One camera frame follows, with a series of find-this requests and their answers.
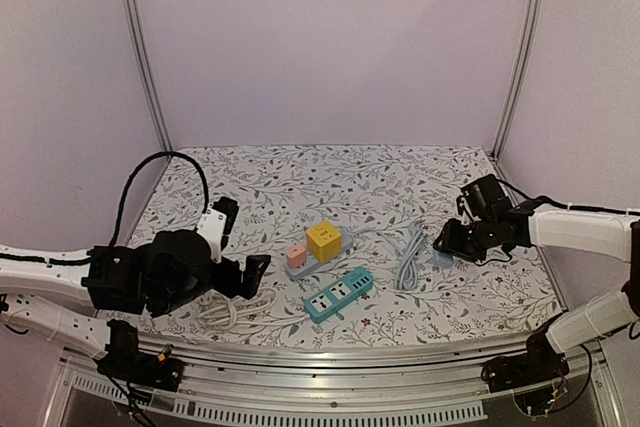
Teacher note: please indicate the teal white power strip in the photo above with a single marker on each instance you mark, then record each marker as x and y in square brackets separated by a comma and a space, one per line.
[332, 300]

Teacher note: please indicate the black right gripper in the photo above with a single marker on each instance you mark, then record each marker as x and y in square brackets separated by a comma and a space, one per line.
[455, 242]

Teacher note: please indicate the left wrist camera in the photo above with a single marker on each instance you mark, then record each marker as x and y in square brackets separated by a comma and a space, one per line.
[215, 225]

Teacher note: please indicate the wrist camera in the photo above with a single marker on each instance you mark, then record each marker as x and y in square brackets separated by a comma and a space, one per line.
[215, 225]
[484, 199]

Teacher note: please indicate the aluminium frame post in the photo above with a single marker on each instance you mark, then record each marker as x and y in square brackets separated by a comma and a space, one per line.
[142, 60]
[517, 79]

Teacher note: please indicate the light blue power strip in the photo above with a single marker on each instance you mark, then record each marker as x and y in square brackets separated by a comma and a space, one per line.
[312, 265]

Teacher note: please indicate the blue cube plug adapter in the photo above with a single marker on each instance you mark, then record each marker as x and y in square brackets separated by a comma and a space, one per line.
[443, 260]

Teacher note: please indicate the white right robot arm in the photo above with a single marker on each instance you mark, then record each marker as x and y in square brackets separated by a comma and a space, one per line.
[594, 255]

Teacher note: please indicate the floral patterned table mat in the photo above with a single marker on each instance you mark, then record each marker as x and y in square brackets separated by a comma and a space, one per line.
[375, 194]

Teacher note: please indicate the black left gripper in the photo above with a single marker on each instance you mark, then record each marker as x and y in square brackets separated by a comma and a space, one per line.
[250, 276]

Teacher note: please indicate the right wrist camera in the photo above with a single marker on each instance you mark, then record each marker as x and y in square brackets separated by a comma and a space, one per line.
[484, 199]

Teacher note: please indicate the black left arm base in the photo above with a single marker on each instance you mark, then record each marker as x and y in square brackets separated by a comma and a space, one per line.
[125, 361]

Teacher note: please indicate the left aluminium frame post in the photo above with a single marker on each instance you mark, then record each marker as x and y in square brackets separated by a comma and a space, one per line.
[142, 60]

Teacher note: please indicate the yellow cube plug adapter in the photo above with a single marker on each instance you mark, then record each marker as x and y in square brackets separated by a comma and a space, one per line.
[324, 241]

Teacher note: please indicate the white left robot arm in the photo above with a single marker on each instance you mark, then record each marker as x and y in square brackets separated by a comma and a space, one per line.
[33, 288]

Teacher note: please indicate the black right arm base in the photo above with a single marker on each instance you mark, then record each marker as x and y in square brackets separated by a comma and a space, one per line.
[539, 363]

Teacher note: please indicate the right aluminium frame post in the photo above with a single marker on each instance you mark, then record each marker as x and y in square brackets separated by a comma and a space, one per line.
[517, 79]

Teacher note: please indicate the pink cube plug adapter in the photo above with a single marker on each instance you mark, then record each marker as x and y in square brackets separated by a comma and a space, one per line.
[296, 256]

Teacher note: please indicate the aluminium front rail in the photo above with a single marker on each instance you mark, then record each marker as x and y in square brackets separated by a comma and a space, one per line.
[422, 385]

